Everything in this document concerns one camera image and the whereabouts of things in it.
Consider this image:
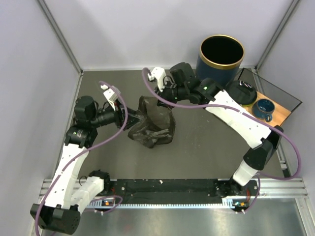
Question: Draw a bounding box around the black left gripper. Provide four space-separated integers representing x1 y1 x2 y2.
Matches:
91 99 142 130

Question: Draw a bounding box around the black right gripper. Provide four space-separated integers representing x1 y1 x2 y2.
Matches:
154 79 188 111

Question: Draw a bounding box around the black trash bag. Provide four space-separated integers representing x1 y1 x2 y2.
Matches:
127 96 176 148

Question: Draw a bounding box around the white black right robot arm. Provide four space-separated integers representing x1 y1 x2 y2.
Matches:
148 62 282 195

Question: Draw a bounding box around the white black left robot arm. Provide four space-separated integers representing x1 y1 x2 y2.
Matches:
30 96 142 236

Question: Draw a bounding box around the dark blue gold-rimmed trash bin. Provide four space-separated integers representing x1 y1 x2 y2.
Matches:
195 34 245 87

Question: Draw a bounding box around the black round plate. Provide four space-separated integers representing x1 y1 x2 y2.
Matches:
225 80 257 106

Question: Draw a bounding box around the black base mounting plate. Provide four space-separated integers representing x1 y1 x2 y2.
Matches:
98 178 257 204

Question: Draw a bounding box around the blue ceramic mug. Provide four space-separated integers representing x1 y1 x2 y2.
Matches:
252 99 275 122

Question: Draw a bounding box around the wooden shelf with glass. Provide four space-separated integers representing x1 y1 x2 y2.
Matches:
235 68 302 126

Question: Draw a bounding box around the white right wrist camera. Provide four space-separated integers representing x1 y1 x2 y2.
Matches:
148 67 166 91

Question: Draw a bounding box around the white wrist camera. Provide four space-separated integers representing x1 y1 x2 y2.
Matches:
148 67 166 91
100 85 121 111

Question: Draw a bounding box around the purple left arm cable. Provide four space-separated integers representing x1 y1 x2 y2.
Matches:
34 81 128 236

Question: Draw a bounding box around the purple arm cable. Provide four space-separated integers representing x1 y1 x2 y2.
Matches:
142 67 302 213
34 81 128 236

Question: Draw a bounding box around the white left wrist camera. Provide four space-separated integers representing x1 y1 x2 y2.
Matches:
100 85 121 111

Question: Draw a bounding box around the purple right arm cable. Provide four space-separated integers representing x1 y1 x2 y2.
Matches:
142 67 302 213

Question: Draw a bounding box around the grey slotted cable duct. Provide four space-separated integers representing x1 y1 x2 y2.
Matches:
86 198 250 211

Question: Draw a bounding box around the aluminium frame rail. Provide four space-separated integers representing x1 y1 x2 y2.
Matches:
39 177 309 199

